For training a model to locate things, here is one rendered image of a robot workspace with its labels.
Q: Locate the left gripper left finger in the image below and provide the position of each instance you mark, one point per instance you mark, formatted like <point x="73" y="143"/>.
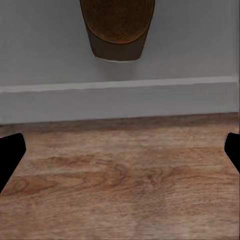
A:
<point x="12" y="149"/>

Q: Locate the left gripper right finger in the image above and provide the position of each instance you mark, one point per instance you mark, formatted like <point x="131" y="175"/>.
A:
<point x="232" y="148"/>

